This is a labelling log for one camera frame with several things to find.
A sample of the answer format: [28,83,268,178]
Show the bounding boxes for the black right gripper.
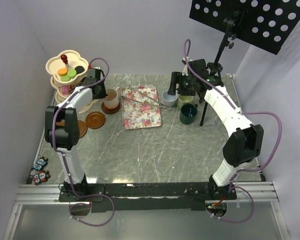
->
[167,71,197,96]

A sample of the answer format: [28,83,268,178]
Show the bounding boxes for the black toy cookie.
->
[74,65,85,74]

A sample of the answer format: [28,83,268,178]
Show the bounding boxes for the green toy macaron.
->
[67,69,77,78]
[60,75,71,83]

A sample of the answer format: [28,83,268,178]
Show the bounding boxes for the cream three-tier dessert stand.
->
[45,49,105,104]

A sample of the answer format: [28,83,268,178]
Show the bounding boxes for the pink mug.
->
[103,88,119,109]

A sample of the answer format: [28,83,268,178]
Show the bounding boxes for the pink toy popsicle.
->
[61,85,70,96]

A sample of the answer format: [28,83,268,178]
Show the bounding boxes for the orange toy macaron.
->
[57,68,68,76]

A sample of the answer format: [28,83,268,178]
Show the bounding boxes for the metal serving tongs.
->
[121,87,169,110]

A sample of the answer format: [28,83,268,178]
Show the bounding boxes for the brown wooden coaster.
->
[101,103,121,115]
[78,120,88,138]
[85,111,106,129]

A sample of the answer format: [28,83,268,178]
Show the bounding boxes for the floral serving tray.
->
[121,85,162,130]

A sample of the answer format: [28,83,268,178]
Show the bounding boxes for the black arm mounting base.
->
[58,182,237,213]

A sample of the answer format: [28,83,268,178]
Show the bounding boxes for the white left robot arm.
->
[44,68,107,201]

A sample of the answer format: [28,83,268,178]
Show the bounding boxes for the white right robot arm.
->
[168,57,264,200]

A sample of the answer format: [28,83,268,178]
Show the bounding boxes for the light green mug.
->
[177,94,194,109]

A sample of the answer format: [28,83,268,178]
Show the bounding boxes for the light blue mug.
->
[162,90,178,108]

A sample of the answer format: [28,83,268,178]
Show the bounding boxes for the dark green mug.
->
[179,103,198,125]

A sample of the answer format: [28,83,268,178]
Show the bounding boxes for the black perforated calibration board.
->
[189,0,300,55]

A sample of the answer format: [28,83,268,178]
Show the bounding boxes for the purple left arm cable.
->
[51,57,116,228]

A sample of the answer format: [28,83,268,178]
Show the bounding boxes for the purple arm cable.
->
[183,38,283,223]
[51,57,116,228]

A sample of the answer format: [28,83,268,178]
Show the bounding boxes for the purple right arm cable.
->
[183,38,283,223]

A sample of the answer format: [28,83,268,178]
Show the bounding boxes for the aluminium frame rail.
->
[2,184,66,240]

